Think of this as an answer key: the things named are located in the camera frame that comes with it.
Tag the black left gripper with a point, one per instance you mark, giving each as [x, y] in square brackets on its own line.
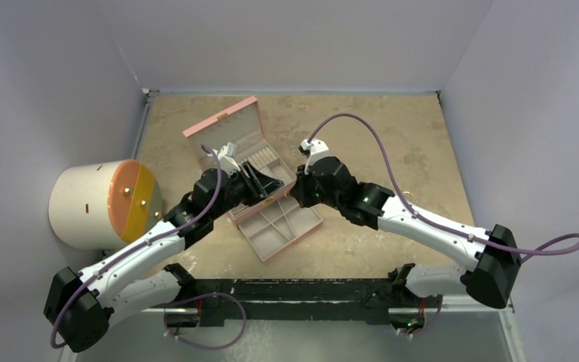
[266, 185]

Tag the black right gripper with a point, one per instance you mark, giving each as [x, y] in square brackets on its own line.
[302, 187]

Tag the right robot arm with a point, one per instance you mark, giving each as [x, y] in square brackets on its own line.
[484, 265]

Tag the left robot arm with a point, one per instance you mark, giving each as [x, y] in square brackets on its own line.
[79, 303]

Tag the pink jewelry box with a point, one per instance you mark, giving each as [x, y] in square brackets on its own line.
[241, 127]

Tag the silver pearl bangle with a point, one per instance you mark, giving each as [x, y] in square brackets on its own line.
[409, 196]

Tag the white cylinder orange lid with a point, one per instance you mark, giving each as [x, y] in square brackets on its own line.
[105, 206]

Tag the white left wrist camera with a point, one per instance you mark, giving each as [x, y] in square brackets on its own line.
[227, 162]

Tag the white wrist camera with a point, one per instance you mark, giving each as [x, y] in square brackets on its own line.
[227, 162]
[314, 150]

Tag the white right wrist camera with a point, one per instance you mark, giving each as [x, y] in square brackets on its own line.
[314, 150]

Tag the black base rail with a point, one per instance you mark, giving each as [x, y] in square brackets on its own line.
[375, 301]

